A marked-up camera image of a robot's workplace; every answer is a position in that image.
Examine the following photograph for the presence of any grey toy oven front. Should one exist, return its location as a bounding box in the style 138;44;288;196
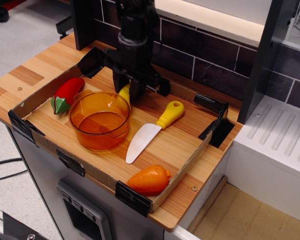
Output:
55;178;113;240

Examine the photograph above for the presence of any yellow handled toy knife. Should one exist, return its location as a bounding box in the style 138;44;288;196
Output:
125;100;185;164

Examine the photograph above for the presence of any black vertical post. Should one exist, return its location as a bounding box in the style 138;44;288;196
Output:
237;0;299;124
69;0;103;51

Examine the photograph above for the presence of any white toy sink drainboard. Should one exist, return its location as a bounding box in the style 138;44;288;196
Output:
233;96;300;179

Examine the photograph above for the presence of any red toy chili pepper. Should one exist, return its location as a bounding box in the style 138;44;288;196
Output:
50;77;85;115

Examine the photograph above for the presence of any yellow toy banana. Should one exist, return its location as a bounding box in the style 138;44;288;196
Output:
118;83;130;104

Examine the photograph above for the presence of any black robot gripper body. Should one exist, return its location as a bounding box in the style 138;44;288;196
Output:
104;38;161;92

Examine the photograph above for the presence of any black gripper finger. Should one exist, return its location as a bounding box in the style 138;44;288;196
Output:
112;70;129;94
129;79;146;103

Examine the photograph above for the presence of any cardboard fence with black tape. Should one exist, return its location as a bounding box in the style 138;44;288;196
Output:
7;46;236;218

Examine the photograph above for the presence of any black vertical post left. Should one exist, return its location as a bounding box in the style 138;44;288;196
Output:
69;0;103;51

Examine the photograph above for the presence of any orange transparent plastic pot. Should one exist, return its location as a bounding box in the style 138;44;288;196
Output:
68;90;132;151

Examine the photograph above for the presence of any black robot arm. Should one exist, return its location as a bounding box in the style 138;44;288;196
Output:
104;0;164;103

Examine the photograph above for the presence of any black cable on floor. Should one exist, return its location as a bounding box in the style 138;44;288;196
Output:
0;157;28;206

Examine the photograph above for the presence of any black vertical post right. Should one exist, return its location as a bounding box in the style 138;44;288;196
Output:
237;0;299;124

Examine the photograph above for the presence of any orange toy carrot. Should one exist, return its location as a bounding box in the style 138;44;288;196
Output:
126;165;171;197

